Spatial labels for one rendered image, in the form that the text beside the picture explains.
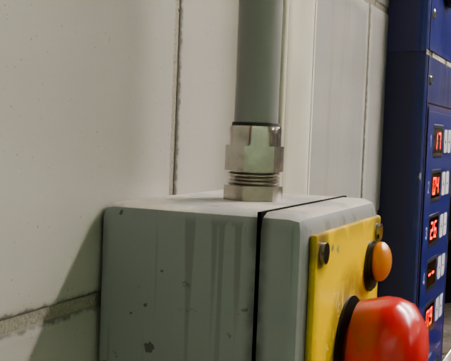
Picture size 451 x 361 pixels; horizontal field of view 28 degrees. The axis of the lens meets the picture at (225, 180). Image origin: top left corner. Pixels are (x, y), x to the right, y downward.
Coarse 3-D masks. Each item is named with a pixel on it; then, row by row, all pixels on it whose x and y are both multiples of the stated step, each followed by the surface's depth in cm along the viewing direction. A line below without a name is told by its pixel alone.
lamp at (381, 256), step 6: (378, 246) 33; (384, 246) 33; (372, 252) 33; (378, 252) 33; (384, 252) 33; (390, 252) 33; (372, 258) 33; (378, 258) 33; (384, 258) 33; (390, 258) 33; (372, 264) 33; (378, 264) 33; (384, 264) 33; (390, 264) 33; (372, 270) 33; (378, 270) 33; (384, 270) 33; (378, 276) 33; (384, 276) 33
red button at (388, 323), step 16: (368, 304) 30; (384, 304) 30; (400, 304) 30; (352, 320) 30; (368, 320) 30; (384, 320) 29; (400, 320) 29; (416, 320) 30; (352, 336) 30; (368, 336) 29; (384, 336) 29; (400, 336) 29; (416, 336) 29; (352, 352) 29; (368, 352) 29; (384, 352) 29; (400, 352) 29; (416, 352) 29
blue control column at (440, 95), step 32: (416, 0) 67; (416, 32) 67; (448, 32) 75; (416, 64) 67; (384, 96) 68; (416, 96) 67; (448, 96) 77; (384, 128) 68; (416, 128) 67; (384, 160) 68; (416, 160) 67; (384, 192) 68; (416, 192) 67; (384, 224) 68; (416, 224) 67; (448, 224) 81; (416, 256) 67; (384, 288) 68; (416, 288) 68
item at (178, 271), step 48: (144, 240) 29; (192, 240) 28; (240, 240) 27; (288, 240) 27; (336, 240) 29; (144, 288) 29; (192, 288) 28; (240, 288) 27; (288, 288) 27; (336, 288) 29; (144, 336) 29; (192, 336) 28; (240, 336) 27; (288, 336) 27; (336, 336) 30
